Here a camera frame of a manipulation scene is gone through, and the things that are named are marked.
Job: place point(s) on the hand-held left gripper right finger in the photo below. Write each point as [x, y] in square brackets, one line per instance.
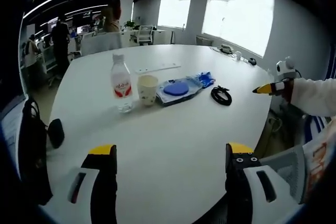
[239, 182]

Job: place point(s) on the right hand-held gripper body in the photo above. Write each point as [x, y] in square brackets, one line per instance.
[287, 68]

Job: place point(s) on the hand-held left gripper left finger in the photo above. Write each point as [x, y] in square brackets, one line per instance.
[105, 182]

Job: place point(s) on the blue plastic packet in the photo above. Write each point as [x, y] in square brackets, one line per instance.
[207, 78]

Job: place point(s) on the clear bag with blue pad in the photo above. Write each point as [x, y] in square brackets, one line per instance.
[176, 89]

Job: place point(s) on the clear water bottle red label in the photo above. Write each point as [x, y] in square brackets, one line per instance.
[121, 87]

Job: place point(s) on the white paper cup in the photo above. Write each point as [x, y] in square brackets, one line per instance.
[147, 90]

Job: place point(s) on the white tabletop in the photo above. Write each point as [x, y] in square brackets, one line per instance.
[170, 127]

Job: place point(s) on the grey mesh chair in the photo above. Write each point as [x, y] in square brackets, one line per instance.
[288, 163]

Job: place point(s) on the large window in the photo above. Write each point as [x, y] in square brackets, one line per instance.
[236, 16]

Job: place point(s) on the black bag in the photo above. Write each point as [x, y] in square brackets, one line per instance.
[34, 150]

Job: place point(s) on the white flat strip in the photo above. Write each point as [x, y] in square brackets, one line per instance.
[157, 68]

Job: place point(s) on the narrow window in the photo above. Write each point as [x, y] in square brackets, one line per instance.
[174, 6]

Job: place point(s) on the white office chair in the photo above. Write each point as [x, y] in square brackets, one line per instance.
[145, 35]

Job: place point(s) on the white office partition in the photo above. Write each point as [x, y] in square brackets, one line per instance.
[101, 43]

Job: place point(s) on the green potted plant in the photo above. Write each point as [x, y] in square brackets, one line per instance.
[130, 24]

